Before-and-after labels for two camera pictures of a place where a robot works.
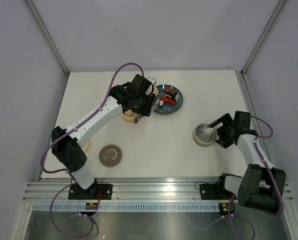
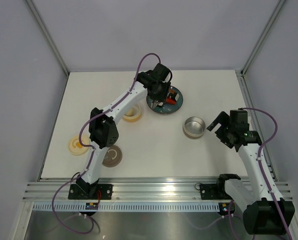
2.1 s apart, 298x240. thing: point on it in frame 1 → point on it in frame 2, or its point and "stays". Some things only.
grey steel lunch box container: x=203 y=135 → x=193 y=127
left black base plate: x=76 y=192 stays
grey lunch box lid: x=110 y=155 stays
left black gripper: x=147 y=110 → x=161 y=97
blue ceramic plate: x=168 y=108 stays
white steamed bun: x=129 y=113 stays
